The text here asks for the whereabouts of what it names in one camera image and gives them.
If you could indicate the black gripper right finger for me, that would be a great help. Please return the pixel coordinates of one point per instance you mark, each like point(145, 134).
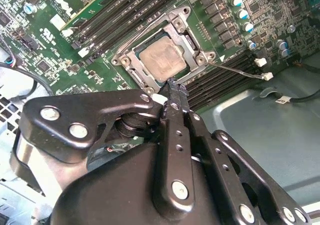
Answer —
point(225, 160)

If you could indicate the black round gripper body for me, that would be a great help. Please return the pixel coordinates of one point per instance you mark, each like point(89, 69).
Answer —
point(112, 200)

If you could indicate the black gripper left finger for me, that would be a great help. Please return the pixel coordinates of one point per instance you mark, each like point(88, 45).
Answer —
point(100, 105)

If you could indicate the metal socket cover frame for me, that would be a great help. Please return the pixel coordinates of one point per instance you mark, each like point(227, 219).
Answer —
point(146, 76)

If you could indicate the silver CPU with green edge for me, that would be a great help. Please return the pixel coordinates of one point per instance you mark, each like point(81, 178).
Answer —
point(162, 60)

